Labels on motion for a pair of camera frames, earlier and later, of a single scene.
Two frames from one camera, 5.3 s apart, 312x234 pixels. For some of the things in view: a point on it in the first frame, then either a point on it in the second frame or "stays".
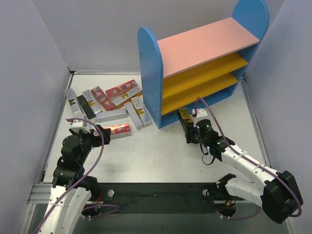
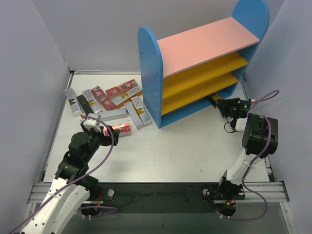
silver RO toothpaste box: [76, 108] stays
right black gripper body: [190, 133] to [224, 107]
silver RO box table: [185, 115] to [212, 101]
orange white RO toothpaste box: [119, 100] stays
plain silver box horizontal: [111, 115] stays
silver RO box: [88, 96] stays
